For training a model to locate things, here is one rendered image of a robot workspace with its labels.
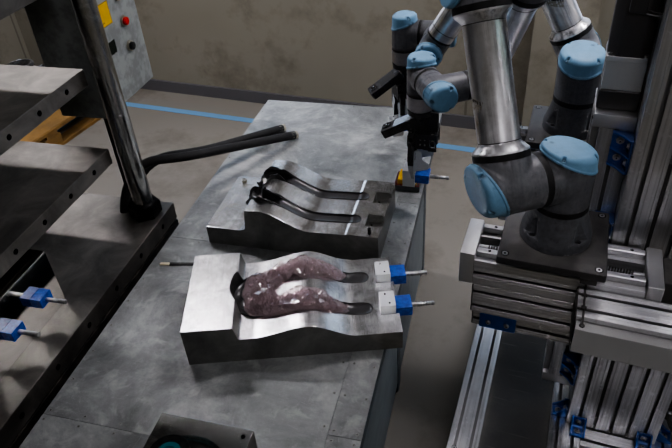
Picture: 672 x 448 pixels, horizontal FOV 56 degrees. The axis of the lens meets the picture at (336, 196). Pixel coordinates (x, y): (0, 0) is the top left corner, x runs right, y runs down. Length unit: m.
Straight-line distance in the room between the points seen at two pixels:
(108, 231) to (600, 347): 1.41
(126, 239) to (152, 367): 0.54
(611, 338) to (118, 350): 1.11
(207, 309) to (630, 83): 1.07
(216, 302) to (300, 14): 2.70
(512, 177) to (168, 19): 3.48
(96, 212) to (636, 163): 1.56
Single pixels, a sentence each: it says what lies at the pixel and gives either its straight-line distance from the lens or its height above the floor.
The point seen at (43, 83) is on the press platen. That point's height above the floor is 1.29.
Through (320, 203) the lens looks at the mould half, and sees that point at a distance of 1.82.
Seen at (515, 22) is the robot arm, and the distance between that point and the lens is 1.45.
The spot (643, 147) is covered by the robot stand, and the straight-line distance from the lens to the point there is 1.51.
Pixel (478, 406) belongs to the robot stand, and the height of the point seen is 0.21.
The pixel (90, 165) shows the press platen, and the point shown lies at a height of 1.04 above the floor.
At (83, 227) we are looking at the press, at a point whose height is 0.78.
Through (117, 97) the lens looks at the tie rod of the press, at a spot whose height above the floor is 1.20.
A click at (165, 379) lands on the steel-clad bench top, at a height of 0.80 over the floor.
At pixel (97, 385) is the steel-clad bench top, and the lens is 1.60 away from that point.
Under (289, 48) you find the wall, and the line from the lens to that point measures 4.10.
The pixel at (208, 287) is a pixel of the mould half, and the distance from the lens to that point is 1.57.
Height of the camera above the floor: 1.96
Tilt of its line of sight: 36 degrees down
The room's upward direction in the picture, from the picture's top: 4 degrees counter-clockwise
